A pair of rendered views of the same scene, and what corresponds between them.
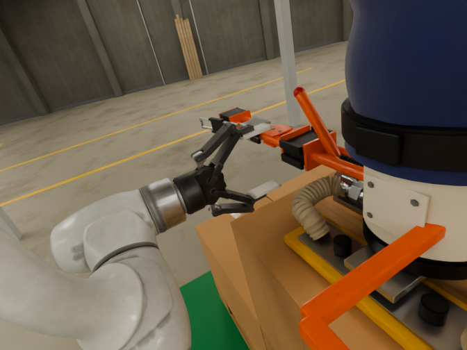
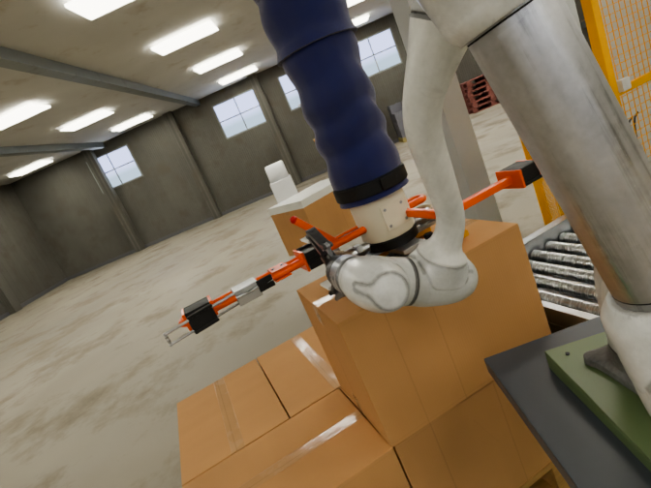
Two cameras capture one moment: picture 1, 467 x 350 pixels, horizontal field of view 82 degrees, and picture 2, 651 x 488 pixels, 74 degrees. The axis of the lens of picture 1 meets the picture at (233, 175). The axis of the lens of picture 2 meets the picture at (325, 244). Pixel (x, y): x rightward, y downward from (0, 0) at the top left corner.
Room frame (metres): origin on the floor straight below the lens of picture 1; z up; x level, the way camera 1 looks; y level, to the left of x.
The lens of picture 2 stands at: (0.38, 1.03, 1.39)
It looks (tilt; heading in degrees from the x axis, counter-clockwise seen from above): 14 degrees down; 274
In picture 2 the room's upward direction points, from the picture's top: 23 degrees counter-clockwise
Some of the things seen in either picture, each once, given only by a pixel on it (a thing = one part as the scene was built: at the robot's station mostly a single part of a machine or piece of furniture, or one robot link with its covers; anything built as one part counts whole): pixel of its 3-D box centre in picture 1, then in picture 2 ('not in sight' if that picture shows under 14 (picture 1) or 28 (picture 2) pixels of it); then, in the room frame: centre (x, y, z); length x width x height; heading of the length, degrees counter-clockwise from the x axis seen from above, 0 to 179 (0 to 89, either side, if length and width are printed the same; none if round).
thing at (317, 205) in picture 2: not in sight; (321, 213); (0.57, -2.23, 0.82); 0.60 x 0.40 x 0.40; 44
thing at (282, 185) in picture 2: not in sight; (284, 187); (1.49, -8.57, 0.58); 0.65 x 0.53 x 1.16; 91
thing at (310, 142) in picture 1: (307, 146); (313, 254); (0.52, -0.17, 1.08); 0.10 x 0.08 x 0.06; 111
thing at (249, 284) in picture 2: (256, 129); (246, 291); (0.72, -0.09, 1.08); 0.07 x 0.07 x 0.04; 21
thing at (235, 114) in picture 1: (235, 119); (200, 313); (0.85, -0.05, 1.08); 0.08 x 0.07 x 0.05; 21
